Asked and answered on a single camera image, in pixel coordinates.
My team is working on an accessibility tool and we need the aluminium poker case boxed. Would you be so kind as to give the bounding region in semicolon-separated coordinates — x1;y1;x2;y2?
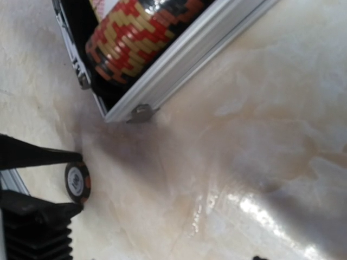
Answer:
53;1;274;123

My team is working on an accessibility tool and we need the red playing card deck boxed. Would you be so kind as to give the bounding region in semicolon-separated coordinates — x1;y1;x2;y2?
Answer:
86;0;119;24

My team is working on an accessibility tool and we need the black poker chip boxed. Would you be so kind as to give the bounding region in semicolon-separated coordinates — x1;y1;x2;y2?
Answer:
65;161;91;204

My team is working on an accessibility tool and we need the front aluminium rail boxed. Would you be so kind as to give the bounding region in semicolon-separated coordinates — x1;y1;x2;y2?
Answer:
1;169;30;195

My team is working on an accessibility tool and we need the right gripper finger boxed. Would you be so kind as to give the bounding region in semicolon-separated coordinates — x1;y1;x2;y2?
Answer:
1;190;83;228
1;134;82;170

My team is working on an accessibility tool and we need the right chip row in case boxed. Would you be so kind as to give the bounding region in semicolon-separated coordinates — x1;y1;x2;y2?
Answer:
85;0;212;85

